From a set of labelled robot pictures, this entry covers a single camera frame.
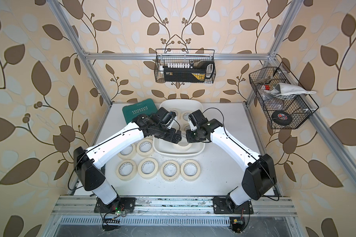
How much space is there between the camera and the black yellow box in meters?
0.84

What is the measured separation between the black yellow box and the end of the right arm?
30 centimetres

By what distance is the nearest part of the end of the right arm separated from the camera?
22.5 inches
